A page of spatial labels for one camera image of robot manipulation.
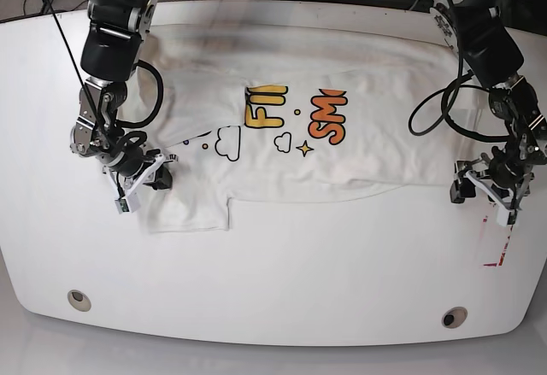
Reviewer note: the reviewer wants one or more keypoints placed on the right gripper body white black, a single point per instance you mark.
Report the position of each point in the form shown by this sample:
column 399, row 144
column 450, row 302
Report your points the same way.
column 128, row 171

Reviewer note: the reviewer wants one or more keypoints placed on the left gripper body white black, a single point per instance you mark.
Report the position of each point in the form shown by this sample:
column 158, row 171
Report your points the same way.
column 504, row 180

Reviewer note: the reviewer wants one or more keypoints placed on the white T-shirt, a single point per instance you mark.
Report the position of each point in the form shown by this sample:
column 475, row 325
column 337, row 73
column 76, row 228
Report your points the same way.
column 290, row 114

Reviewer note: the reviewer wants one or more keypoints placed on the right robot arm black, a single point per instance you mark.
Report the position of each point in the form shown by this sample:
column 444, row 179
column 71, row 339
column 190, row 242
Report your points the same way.
column 111, row 56

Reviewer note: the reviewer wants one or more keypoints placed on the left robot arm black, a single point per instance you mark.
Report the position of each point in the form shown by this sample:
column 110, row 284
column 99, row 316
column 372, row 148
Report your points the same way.
column 488, row 54

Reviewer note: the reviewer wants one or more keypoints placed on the red tape rectangle marking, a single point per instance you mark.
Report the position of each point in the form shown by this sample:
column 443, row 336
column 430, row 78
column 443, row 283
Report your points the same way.
column 493, row 242

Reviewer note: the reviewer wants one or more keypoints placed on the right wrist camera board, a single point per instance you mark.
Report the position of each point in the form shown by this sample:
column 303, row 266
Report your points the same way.
column 127, row 205

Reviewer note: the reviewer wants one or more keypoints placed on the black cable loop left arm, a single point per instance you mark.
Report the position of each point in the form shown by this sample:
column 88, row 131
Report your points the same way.
column 449, row 95

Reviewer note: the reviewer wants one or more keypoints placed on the right table cable grommet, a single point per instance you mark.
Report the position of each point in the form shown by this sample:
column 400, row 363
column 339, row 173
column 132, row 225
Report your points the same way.
column 455, row 317

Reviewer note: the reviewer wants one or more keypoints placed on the table cable grommet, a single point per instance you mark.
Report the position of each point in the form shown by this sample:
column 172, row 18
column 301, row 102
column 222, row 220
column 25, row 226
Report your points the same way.
column 455, row 317
column 79, row 301

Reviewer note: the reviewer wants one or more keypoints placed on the left table cable grommet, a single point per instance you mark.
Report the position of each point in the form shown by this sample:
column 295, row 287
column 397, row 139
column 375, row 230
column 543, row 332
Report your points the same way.
column 79, row 301

